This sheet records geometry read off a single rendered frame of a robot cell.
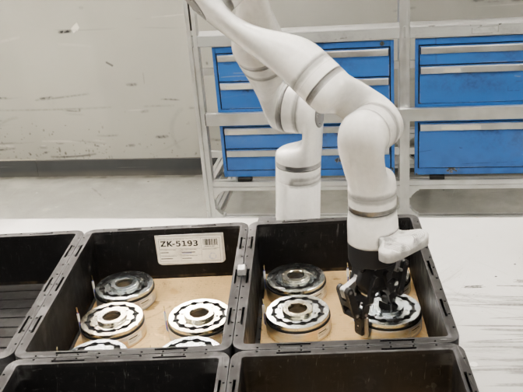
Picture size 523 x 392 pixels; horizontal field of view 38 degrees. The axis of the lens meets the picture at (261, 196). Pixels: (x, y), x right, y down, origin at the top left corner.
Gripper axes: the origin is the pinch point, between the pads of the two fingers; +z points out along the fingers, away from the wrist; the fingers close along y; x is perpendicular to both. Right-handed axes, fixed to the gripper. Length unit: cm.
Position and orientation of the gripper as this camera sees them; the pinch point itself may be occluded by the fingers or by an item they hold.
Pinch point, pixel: (373, 320)
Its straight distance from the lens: 120.4
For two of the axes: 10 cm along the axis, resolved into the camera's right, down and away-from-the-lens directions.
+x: 6.3, 2.6, -7.3
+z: 0.7, 9.2, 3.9
